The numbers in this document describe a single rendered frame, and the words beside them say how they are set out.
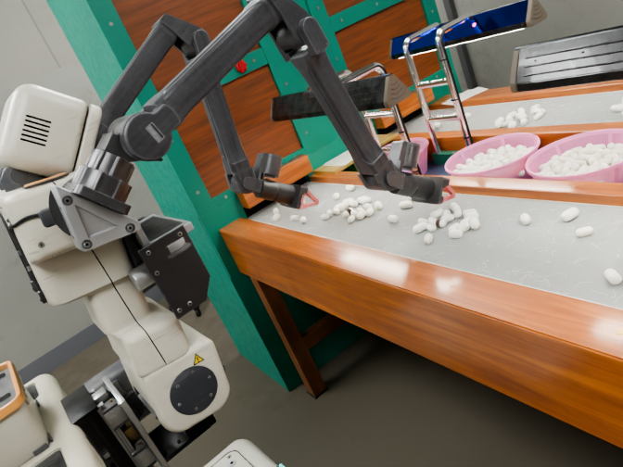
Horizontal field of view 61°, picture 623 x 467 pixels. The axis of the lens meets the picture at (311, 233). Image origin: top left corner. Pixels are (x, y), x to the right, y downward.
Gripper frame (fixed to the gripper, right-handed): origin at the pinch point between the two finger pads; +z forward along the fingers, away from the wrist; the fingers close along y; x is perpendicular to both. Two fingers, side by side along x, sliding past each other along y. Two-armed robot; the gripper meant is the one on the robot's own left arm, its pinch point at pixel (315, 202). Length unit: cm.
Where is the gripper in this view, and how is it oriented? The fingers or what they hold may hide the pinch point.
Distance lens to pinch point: 159.7
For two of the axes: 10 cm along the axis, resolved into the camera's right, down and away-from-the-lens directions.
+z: 8.3, 1.8, 5.4
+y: -5.2, -1.3, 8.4
